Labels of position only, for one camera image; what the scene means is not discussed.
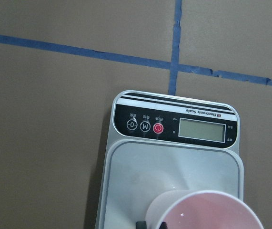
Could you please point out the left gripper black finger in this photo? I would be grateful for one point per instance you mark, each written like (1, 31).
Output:
(143, 225)

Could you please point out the pink paper cup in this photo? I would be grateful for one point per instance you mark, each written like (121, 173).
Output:
(205, 209)

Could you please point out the silver digital kitchen scale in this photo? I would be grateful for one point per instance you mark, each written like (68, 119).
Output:
(158, 143)

